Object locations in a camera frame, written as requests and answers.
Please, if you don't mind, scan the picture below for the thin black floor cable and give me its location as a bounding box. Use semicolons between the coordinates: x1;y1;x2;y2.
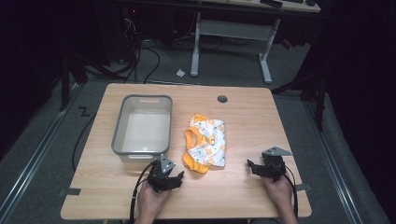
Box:
71;113;98;173

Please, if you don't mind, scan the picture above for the black floor cable bundle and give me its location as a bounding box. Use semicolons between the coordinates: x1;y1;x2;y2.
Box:
83;12;162;85

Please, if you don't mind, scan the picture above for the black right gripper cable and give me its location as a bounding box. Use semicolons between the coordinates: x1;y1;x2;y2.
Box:
282;166;300;218

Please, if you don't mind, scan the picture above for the black keyboard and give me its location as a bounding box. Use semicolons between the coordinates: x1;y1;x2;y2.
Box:
259;0;284;9

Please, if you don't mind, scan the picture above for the white desk with metal legs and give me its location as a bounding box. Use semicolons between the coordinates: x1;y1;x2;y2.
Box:
189;0;322;85

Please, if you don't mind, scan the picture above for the white bin with grey rim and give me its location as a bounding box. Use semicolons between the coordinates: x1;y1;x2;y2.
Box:
110;93;174;163

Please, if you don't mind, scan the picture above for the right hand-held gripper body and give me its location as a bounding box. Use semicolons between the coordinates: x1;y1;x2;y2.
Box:
261;146;294;183

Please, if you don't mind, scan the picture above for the black metal stand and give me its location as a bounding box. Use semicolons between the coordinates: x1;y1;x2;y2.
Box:
58;54;90;112
270;59;329;133

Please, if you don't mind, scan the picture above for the person's right hand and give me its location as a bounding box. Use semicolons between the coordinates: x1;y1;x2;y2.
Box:
262;173;296;214

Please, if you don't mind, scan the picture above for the metal floor rail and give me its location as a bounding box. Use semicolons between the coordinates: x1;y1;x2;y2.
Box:
0;81;82;220
303;100;366;224

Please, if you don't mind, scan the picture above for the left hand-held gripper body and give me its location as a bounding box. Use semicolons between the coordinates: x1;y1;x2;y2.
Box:
146;153;177;193

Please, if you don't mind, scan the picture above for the orange and white baby garment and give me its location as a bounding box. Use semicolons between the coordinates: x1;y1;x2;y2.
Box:
182;113;227;175

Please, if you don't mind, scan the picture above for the person's left hand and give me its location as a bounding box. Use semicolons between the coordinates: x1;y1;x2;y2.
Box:
135;179;172;220

